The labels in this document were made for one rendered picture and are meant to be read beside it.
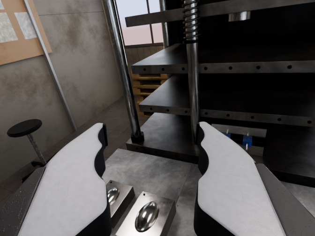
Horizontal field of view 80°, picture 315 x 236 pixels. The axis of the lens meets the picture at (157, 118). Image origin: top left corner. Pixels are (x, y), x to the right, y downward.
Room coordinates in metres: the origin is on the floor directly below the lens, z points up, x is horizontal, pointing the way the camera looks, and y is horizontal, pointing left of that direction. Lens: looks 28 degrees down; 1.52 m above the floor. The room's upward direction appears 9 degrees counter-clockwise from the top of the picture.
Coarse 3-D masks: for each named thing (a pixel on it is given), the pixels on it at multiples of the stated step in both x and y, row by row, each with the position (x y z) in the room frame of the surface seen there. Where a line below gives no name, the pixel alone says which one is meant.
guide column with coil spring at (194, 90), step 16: (192, 0) 0.90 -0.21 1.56; (192, 16) 0.90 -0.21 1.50; (192, 32) 0.90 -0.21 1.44; (192, 48) 0.90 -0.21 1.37; (192, 64) 0.90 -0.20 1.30; (192, 80) 0.90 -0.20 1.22; (192, 96) 0.91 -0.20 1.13; (192, 112) 0.91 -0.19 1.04; (192, 128) 0.92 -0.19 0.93; (192, 144) 0.92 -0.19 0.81
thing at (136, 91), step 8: (136, 80) 3.01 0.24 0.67; (144, 80) 3.31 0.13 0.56; (152, 80) 3.24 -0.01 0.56; (160, 80) 3.17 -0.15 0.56; (136, 88) 3.03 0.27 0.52; (144, 88) 3.27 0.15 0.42; (152, 88) 3.21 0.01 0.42; (136, 96) 3.07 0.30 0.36; (144, 96) 3.06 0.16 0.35; (136, 104) 3.02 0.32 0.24; (144, 112) 3.01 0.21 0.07
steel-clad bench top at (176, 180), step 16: (112, 160) 0.91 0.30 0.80; (128, 160) 0.88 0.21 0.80; (144, 160) 0.86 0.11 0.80; (160, 160) 0.84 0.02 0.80; (176, 160) 0.82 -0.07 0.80; (112, 176) 0.77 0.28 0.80; (128, 176) 0.75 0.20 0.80; (144, 176) 0.74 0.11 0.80; (160, 176) 0.72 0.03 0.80; (176, 176) 0.70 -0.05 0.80; (192, 176) 0.69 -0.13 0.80; (160, 192) 0.62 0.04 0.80; (176, 192) 0.60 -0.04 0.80; (192, 192) 0.59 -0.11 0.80; (304, 192) 0.51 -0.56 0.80; (128, 208) 0.56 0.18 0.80; (176, 208) 0.52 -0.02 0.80; (192, 208) 0.51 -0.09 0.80; (176, 224) 0.46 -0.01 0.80; (192, 224) 0.45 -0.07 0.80
